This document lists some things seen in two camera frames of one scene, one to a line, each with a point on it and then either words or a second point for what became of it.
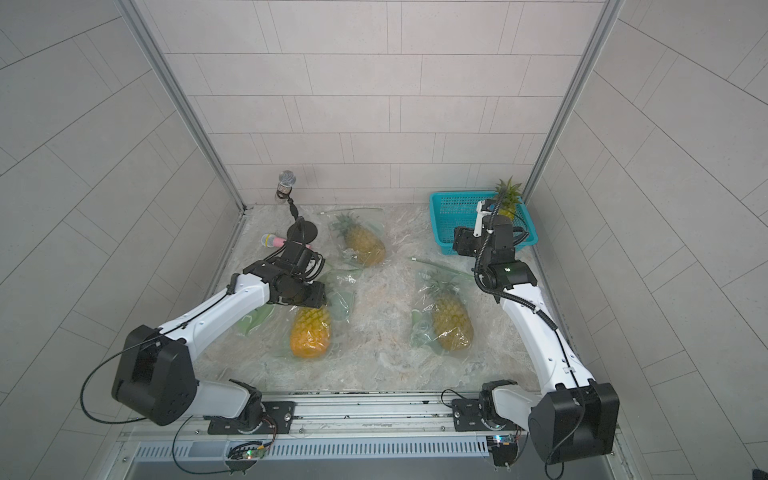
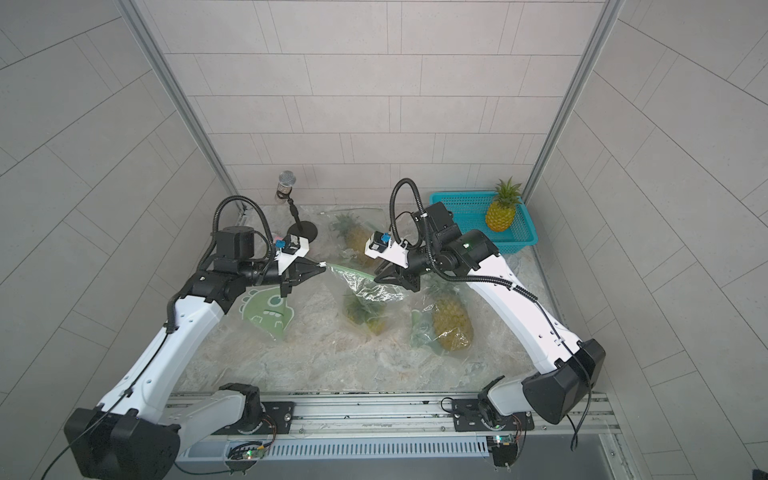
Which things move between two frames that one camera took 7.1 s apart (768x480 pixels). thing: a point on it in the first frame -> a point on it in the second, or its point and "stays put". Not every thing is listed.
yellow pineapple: x=310 y=331 -> x=371 y=314
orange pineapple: x=510 y=199 stays put
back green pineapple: x=361 y=244 stays put
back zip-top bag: x=357 y=237 stays put
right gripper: x=464 y=240 -> x=407 y=277
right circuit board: x=504 y=449 stays put
